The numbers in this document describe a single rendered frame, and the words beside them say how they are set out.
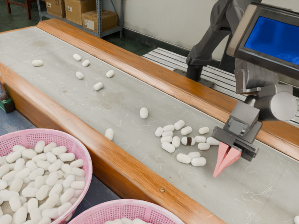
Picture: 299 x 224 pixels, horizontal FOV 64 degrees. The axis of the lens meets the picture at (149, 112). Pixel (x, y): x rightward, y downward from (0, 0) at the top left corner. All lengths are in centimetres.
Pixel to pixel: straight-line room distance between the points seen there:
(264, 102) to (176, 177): 24
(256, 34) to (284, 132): 44
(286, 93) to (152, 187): 32
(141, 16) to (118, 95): 238
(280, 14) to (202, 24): 237
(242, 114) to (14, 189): 47
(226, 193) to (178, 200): 12
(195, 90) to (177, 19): 208
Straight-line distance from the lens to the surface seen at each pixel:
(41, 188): 55
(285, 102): 53
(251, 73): 58
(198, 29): 276
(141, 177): 52
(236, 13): 69
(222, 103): 79
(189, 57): 99
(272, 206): 61
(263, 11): 39
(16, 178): 59
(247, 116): 49
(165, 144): 60
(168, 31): 294
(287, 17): 38
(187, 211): 50
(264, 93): 55
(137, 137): 64
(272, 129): 76
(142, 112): 69
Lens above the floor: 118
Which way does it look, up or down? 38 degrees down
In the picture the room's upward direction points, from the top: 7 degrees clockwise
